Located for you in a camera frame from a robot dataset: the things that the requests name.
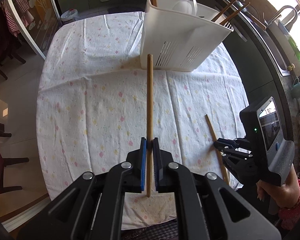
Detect trash bin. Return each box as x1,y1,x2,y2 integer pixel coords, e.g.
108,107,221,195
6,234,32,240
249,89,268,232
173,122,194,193
60,9,78,24

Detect white floral tablecloth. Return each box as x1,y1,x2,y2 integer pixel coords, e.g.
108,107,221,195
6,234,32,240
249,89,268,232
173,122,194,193
36,11,251,230

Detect green container on sill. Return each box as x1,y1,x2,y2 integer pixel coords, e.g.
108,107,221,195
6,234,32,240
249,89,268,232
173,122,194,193
288,36,300,61

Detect white plastic utensil caddy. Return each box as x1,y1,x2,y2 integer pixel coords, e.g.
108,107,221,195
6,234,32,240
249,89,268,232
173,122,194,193
140,0,234,72

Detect checkered apron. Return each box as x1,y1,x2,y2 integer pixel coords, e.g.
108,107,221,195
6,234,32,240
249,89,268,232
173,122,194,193
1,0,32,37

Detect person's right hand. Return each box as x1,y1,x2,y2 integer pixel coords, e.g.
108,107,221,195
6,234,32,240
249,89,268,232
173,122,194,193
256,165,300,208

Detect green mug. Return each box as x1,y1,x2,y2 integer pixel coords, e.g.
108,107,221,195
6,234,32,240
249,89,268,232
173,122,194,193
290,77,300,99

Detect glass sliding door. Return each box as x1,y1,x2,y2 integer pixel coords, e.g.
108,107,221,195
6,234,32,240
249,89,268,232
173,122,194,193
2,0,62,59

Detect wooden cutting board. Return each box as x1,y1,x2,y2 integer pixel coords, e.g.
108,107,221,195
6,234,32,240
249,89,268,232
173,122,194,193
245,0,276,20

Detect tall steel faucet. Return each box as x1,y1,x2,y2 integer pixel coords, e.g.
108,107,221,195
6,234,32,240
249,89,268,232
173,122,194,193
268,5,298,31

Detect steel sink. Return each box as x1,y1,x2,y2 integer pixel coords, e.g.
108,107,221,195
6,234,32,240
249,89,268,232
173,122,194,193
247,13,290,76

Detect white plastic spoon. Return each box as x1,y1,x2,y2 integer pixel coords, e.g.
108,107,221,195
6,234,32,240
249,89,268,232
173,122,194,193
172,0,198,16

